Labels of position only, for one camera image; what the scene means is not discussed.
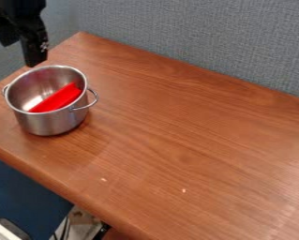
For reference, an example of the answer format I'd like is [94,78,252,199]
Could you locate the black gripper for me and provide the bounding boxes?
[0,0,50,68]

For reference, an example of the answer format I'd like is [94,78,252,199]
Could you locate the stainless steel pot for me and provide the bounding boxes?
[3,65,99,136]

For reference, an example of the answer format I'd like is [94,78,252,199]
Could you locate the red plastic block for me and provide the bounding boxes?
[30,82,82,113]

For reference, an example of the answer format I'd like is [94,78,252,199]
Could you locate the white object at corner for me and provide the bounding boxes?
[0,223,22,240]

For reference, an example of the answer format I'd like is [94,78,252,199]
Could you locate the metal table leg bracket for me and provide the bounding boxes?
[50,206,103,240]

